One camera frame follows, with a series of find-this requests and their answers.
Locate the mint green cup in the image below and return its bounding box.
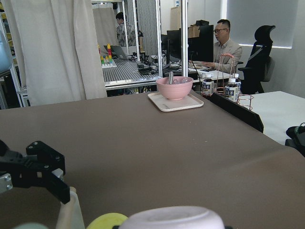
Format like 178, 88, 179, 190
12, 222, 47, 229

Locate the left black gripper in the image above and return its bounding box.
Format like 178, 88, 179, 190
0, 140, 70, 204

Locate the cream plastic tray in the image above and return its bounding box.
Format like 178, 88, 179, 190
148, 92, 204, 112

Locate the long black bar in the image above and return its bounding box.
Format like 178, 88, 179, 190
209, 93, 264, 133

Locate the pink bowl with ice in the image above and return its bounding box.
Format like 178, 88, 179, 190
156, 76, 193, 100

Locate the black plastic fixture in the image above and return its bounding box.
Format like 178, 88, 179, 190
285, 122, 305, 156

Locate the man in beige suit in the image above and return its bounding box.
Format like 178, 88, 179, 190
189, 19, 243, 74

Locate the white cup holder rack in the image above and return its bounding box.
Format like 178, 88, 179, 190
55, 187, 85, 229

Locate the black office chair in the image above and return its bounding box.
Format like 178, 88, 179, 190
238, 25, 275, 94

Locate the copper wire bottle rack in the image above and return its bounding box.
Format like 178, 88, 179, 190
201, 53, 254, 111

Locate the metal muddler stick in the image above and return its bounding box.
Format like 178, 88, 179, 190
168, 72, 173, 84

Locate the small bottle purple label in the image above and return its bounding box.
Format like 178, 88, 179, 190
202, 73, 214, 97

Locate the standing person patterned shirt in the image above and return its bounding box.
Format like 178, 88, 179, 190
116, 12, 136, 47

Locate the yellow cup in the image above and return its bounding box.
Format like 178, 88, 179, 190
87, 213, 128, 229

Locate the colourful block stack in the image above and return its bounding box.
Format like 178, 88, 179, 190
98, 43, 117, 69

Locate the pink cup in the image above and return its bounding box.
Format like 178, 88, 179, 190
119, 206, 225, 229

